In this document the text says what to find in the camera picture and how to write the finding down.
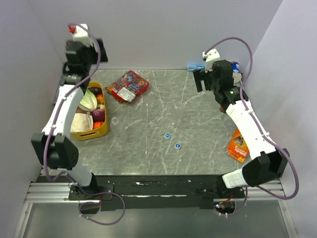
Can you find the clear plastic bottle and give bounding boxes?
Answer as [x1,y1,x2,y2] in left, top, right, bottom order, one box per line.
[110,117,127,144]
[170,102,184,127]

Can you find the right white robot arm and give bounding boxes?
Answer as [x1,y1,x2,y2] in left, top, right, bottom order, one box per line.
[193,60,288,198]

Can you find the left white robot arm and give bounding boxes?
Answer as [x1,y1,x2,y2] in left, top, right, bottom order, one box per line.
[31,38,108,199]

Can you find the blue tissue pack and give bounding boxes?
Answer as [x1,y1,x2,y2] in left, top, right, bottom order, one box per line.
[187,63,205,72]

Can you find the dark eggplant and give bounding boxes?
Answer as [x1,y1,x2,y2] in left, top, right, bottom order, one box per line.
[88,87,103,95]

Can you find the green cabbage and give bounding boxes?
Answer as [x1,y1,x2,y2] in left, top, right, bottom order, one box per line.
[78,89,98,112]

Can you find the red snack package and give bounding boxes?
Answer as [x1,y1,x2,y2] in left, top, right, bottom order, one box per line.
[105,70,149,103]

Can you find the red onion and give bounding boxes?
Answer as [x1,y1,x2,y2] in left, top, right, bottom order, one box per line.
[92,109,106,122]

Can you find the beige paper bag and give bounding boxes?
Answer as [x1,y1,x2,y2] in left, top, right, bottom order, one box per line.
[70,113,93,133]

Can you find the orange fruit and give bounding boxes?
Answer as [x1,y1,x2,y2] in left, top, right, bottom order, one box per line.
[93,121,104,129]

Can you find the yellow plastic basket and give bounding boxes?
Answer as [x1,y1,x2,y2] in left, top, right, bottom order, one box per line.
[70,82,107,140]

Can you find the orange razor box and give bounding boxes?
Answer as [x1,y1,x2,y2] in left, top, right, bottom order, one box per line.
[226,129,249,163]

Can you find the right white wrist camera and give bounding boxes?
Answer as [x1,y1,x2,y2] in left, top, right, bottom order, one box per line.
[202,48,220,68]

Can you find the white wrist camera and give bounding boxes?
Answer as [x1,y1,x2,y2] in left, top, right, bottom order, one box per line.
[202,48,220,68]
[68,24,94,47]

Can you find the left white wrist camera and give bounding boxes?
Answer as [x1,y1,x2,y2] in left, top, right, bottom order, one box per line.
[68,24,94,47]

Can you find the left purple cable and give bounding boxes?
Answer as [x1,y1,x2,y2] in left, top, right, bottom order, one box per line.
[43,23,126,226]

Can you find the purple cable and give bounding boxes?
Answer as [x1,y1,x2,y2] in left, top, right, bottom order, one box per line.
[204,37,300,216]
[43,23,126,226]

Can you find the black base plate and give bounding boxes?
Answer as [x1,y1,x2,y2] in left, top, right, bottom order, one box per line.
[37,175,246,213]

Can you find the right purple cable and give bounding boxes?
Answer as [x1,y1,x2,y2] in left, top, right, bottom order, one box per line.
[204,37,300,216]

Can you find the aluminium rail frame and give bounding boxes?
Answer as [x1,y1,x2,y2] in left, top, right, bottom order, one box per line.
[13,180,299,238]

